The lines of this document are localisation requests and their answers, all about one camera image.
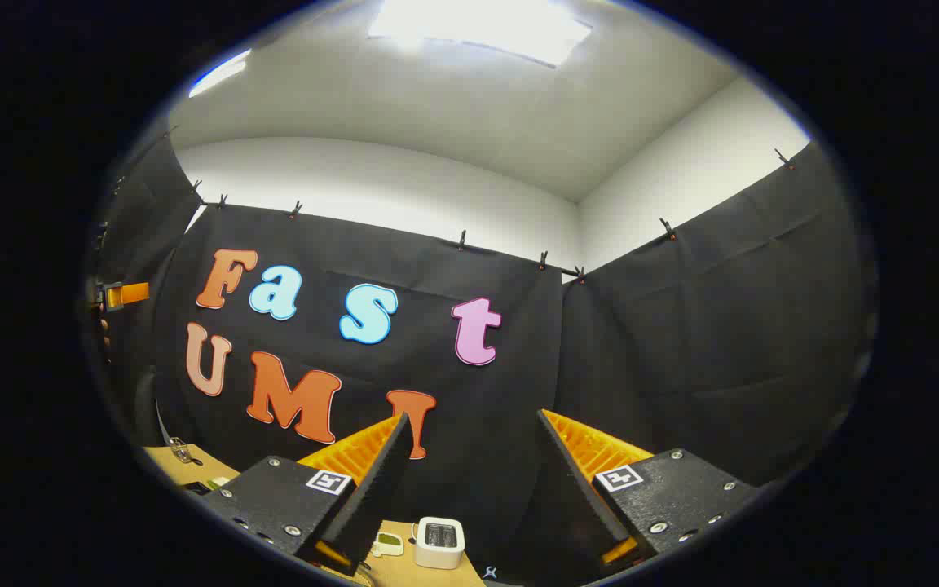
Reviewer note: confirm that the black backdrop cloth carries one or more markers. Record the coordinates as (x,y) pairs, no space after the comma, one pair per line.
(681,342)

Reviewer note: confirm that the large ceiling light panel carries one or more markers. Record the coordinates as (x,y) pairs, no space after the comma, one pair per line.
(478,24)

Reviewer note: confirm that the white toaster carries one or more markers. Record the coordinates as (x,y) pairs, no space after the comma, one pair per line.
(437,556)

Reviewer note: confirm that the white sectioned bean tray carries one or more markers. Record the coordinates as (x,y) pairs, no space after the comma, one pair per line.
(388,545)

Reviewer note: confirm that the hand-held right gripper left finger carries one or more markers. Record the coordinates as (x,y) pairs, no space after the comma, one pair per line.
(372,497)

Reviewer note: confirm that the small ceiling light panel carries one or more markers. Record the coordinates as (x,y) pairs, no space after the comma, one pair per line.
(221,73)

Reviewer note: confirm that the sandwich with lettuce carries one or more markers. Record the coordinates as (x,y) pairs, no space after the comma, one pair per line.
(218,483)

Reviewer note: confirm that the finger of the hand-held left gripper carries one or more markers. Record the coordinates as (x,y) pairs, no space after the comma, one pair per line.
(131,293)

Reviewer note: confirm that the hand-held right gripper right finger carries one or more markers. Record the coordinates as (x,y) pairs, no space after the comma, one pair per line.
(575,505)

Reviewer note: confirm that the row of black clips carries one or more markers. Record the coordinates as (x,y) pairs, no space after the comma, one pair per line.
(462,240)

